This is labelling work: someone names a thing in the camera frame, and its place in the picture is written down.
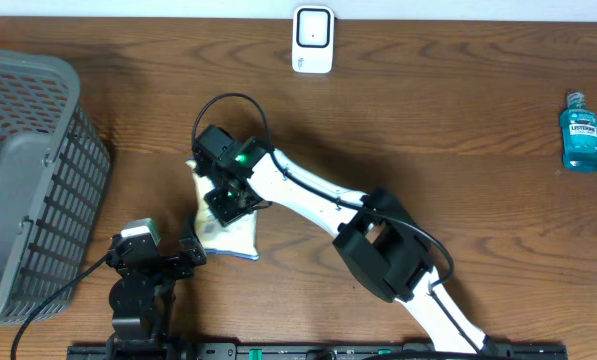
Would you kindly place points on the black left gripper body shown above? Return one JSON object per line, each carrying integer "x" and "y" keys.
{"x": 174, "y": 265}

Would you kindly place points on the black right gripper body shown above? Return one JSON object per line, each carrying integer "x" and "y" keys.
{"x": 227, "y": 206}

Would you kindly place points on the white yellow snack bag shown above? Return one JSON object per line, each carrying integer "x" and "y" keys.
{"x": 237, "y": 239}

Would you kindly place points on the teal mouthwash bottle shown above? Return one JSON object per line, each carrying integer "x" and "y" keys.
{"x": 579, "y": 133}

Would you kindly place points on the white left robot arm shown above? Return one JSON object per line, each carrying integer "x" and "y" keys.
{"x": 142, "y": 299}

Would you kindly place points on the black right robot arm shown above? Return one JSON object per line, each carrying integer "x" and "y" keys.
{"x": 379, "y": 242}

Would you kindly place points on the white barcode scanner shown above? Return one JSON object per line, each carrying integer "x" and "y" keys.
{"x": 313, "y": 39}

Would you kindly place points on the grey plastic basket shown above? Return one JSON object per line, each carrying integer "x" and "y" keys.
{"x": 54, "y": 172}

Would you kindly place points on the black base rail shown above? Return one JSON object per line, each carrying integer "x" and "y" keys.
{"x": 231, "y": 351}

